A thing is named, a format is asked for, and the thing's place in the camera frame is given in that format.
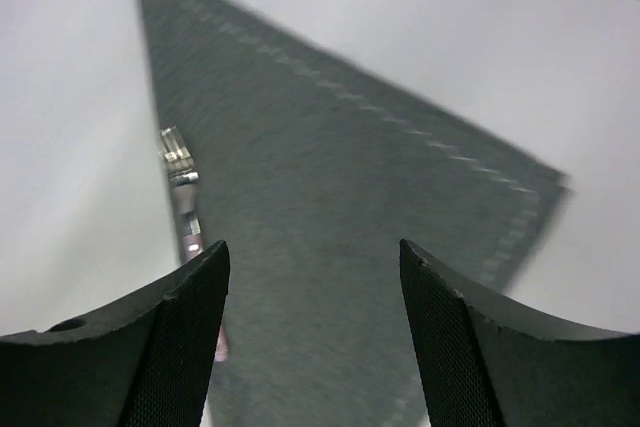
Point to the fork with pink handle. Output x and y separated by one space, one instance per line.
183 179

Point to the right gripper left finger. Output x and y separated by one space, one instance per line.
142 360

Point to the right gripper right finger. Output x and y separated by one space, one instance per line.
487 360

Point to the grey cloth napkin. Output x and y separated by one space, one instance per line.
313 172

